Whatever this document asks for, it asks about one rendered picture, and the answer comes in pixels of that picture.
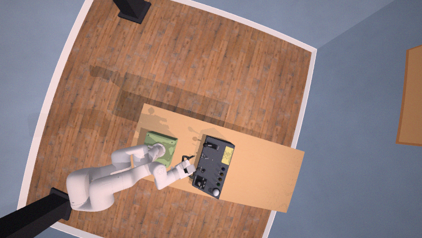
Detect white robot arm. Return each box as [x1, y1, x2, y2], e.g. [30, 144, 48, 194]
[66, 143, 180, 212]

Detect dark grey console housing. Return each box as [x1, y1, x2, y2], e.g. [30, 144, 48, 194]
[192, 136, 235, 199]

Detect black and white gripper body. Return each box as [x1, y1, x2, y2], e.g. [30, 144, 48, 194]
[174, 160, 192, 179]

